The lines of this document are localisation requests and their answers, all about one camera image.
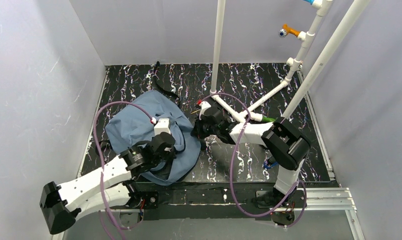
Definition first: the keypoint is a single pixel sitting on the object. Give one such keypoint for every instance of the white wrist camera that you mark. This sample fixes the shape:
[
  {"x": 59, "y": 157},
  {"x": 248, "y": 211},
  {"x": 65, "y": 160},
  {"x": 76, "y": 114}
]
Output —
[
  {"x": 204, "y": 105},
  {"x": 161, "y": 125}
]

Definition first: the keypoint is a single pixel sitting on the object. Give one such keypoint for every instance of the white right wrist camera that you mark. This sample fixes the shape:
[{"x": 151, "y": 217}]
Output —
[{"x": 204, "y": 105}]

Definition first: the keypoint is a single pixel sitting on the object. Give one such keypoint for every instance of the orange blue pipe valve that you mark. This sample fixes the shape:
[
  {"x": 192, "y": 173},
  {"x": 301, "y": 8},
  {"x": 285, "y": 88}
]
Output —
[{"x": 286, "y": 30}]

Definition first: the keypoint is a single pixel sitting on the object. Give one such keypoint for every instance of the light blue student backpack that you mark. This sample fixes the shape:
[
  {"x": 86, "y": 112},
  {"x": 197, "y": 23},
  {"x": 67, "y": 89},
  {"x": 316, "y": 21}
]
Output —
[{"x": 131, "y": 127}]

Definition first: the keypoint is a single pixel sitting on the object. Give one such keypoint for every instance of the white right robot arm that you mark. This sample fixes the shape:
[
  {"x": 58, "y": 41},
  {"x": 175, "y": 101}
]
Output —
[{"x": 287, "y": 145}]

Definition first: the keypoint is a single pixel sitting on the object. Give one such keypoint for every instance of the white pvc pipe frame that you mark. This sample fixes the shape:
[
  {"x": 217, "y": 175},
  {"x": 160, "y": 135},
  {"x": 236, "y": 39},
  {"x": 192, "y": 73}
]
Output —
[{"x": 307, "y": 38}]

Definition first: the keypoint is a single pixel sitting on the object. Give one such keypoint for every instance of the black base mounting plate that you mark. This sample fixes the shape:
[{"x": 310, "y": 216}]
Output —
[{"x": 196, "y": 200}]

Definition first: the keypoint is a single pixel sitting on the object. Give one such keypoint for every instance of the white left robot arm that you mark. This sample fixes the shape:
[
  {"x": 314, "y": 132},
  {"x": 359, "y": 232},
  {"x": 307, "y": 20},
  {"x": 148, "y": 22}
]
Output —
[{"x": 63, "y": 204}]

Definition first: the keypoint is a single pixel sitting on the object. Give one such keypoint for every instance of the aluminium rail frame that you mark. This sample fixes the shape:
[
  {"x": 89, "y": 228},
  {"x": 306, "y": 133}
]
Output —
[{"x": 319, "y": 199}]

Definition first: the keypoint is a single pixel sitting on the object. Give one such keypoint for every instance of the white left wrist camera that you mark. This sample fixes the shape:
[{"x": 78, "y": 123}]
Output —
[{"x": 161, "y": 125}]

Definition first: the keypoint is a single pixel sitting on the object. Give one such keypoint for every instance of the green marker pen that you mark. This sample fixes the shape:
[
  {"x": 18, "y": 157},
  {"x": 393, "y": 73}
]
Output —
[{"x": 268, "y": 119}]

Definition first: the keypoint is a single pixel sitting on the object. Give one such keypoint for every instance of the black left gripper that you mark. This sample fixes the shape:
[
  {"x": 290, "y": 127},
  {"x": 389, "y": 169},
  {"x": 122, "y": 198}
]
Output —
[{"x": 169, "y": 152}]

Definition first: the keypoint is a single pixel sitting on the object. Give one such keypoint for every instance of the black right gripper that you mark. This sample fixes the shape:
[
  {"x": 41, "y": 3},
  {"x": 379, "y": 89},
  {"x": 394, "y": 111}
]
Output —
[{"x": 200, "y": 127}]

